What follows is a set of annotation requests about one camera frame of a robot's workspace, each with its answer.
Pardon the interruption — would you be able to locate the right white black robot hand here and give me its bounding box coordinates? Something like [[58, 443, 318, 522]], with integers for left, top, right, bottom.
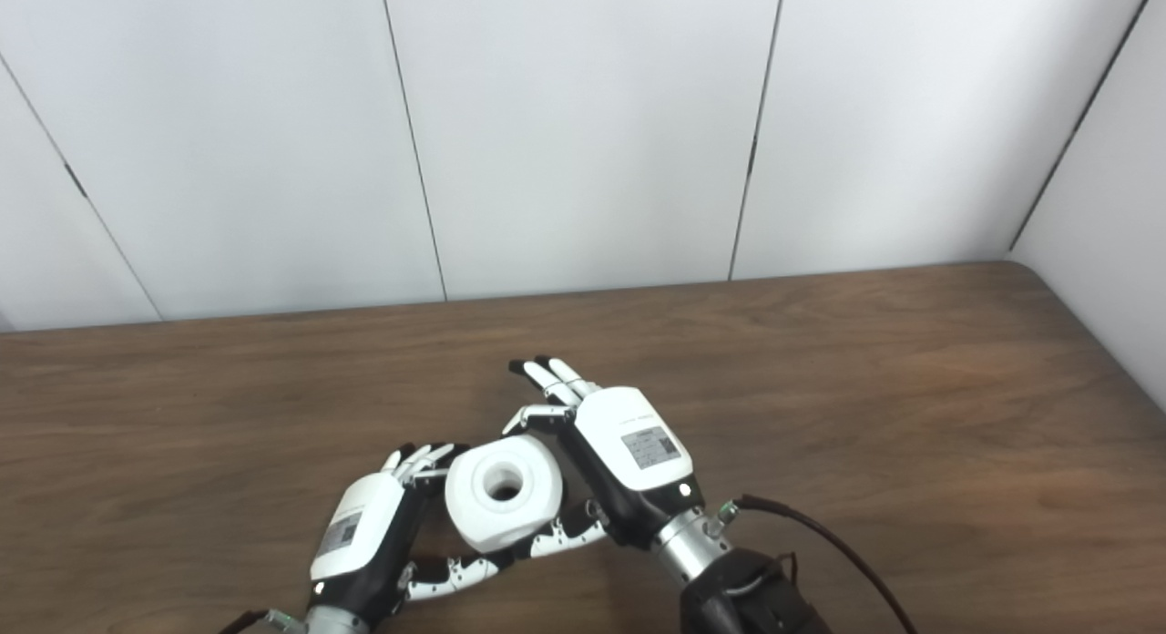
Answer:
[[503, 355, 707, 562]]

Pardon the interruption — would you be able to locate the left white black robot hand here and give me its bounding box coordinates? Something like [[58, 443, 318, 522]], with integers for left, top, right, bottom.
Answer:
[[308, 443, 516, 630]]

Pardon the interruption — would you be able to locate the round white plastic piece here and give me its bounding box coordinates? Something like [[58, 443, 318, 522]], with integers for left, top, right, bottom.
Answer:
[[445, 435, 566, 554]]

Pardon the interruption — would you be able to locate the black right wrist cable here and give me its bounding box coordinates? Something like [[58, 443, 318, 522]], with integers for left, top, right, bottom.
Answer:
[[715, 494, 921, 634]]

